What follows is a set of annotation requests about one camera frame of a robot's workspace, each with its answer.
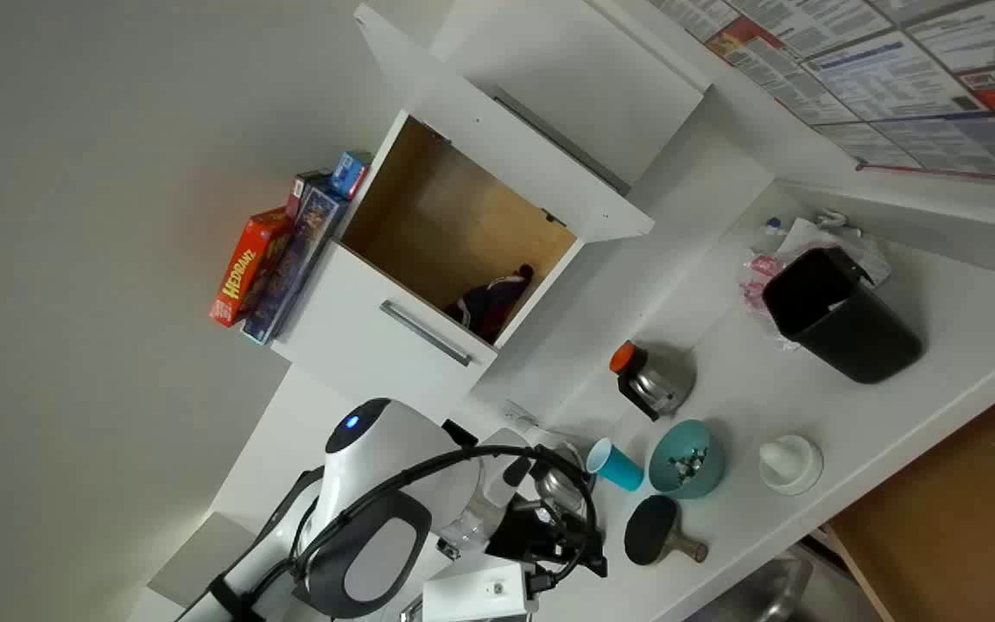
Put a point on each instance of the dark object in drawer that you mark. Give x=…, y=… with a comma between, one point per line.
x=491, y=303

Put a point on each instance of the blue bowl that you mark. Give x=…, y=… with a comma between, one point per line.
x=668, y=444

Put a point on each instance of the black square container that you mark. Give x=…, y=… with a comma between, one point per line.
x=847, y=323

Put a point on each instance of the blue plastic cup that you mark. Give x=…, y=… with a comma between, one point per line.
x=616, y=463

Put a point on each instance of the white open cabinet door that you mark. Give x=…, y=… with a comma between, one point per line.
x=498, y=126

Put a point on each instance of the black ping pong paddle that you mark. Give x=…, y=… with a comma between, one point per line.
x=650, y=531

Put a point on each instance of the wall poster red border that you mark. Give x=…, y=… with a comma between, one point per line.
x=900, y=80

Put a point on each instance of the pink packets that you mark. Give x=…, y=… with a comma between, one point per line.
x=759, y=277

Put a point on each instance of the red cardboard box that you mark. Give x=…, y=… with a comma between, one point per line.
x=246, y=267

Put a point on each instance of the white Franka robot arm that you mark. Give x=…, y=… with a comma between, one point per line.
x=396, y=455

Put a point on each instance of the small blue box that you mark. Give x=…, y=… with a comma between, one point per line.
x=351, y=173

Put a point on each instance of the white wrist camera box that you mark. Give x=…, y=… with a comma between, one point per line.
x=475, y=591

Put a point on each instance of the open drawer wooden inside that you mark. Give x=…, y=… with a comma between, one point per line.
x=428, y=220

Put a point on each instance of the white crumpled paper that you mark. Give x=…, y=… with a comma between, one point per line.
x=818, y=236

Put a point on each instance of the steel carafe orange lid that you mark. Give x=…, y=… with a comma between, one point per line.
x=657, y=383

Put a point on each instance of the steel sink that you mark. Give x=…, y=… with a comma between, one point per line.
x=768, y=591

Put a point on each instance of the white upper cabinet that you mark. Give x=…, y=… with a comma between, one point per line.
x=579, y=70

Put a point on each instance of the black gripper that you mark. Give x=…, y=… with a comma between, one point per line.
x=537, y=542

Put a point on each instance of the small white cup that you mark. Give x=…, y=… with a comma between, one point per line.
x=792, y=463

